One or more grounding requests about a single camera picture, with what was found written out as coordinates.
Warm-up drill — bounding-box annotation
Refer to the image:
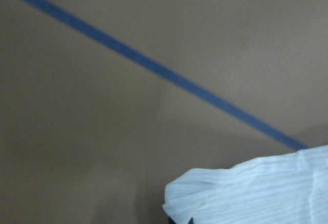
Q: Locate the light blue button shirt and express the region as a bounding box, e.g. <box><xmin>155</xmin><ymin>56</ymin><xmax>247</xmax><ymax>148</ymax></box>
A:
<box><xmin>163</xmin><ymin>146</ymin><xmax>327</xmax><ymax>223</ymax></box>

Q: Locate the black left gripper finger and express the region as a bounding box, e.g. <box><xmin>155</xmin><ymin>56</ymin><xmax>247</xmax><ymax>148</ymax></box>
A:
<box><xmin>168</xmin><ymin>217</ymin><xmax>195</xmax><ymax>224</ymax></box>

